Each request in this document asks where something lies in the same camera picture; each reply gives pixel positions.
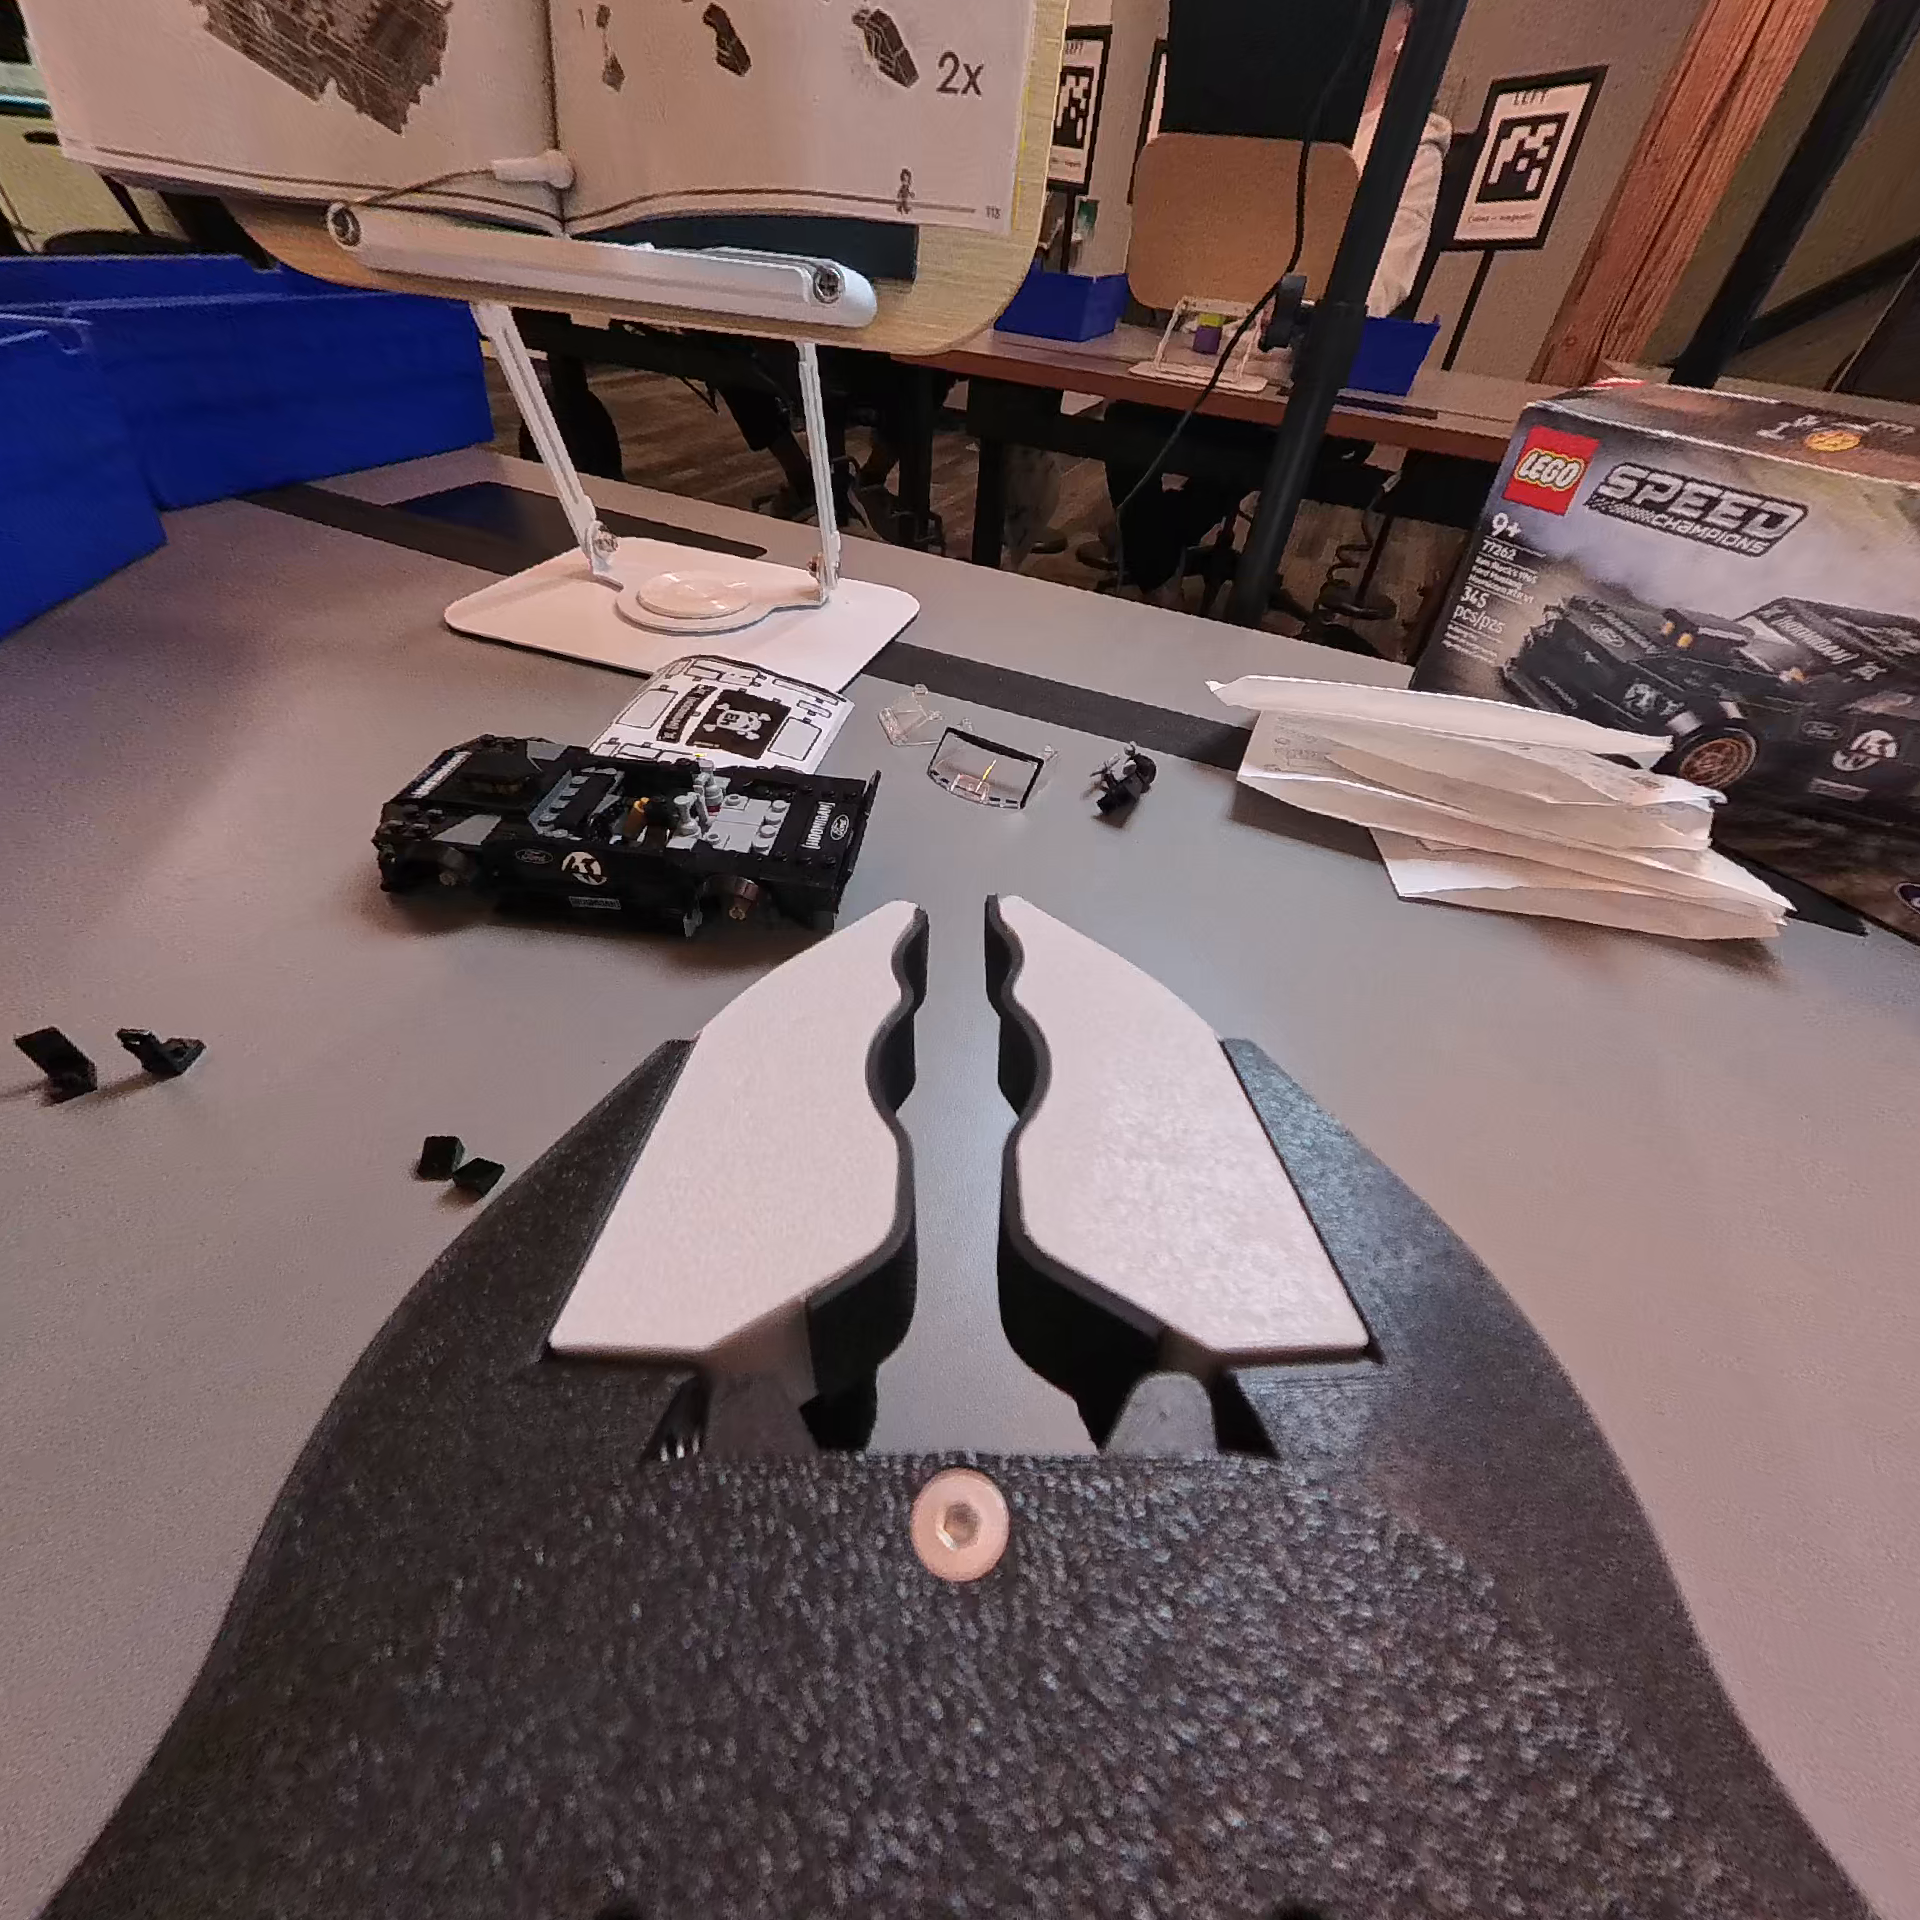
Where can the small clear lego piece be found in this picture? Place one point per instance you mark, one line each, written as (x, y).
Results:
(914, 718)

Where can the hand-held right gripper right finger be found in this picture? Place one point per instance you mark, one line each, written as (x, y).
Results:
(1186, 1200)

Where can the printed tag sign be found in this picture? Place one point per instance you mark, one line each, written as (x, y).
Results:
(1530, 156)
(1079, 104)

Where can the black lego car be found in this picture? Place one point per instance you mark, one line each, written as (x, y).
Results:
(817, 841)

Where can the wooden desk with black legs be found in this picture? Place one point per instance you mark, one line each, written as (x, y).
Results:
(1425, 404)

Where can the small blue bin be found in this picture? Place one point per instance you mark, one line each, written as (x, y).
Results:
(1389, 353)
(1067, 308)

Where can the beige book stand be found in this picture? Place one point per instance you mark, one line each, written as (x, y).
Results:
(1216, 225)

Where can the lego instruction booklet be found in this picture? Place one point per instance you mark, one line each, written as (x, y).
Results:
(748, 118)

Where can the small black lego piece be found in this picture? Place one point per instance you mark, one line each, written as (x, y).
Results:
(165, 1056)
(59, 1064)

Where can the transparent lego windshield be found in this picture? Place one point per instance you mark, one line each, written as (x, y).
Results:
(991, 772)

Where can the white book stand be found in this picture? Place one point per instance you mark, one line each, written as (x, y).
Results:
(840, 616)

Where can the black tripod pole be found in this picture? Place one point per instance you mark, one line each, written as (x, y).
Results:
(1336, 330)

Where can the wooden post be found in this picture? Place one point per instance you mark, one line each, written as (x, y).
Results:
(1680, 181)

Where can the lego set box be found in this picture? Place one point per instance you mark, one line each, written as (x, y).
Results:
(1652, 523)

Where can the pile of white paper bags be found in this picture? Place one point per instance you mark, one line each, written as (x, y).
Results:
(1425, 780)

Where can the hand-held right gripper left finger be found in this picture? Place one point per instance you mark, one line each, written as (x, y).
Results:
(735, 1200)

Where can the white sticker sheet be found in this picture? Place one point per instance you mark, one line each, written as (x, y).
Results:
(735, 718)

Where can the black lego minifigure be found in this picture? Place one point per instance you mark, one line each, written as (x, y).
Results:
(1126, 780)

